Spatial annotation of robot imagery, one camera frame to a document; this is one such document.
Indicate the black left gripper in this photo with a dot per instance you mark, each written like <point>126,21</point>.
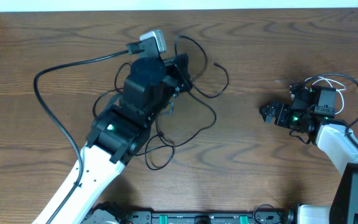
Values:
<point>181,68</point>

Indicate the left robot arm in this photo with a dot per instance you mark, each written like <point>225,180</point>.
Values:
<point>117,134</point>

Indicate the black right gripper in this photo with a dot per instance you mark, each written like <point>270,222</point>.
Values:
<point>281,119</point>

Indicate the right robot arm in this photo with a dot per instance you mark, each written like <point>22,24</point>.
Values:
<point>336,140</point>

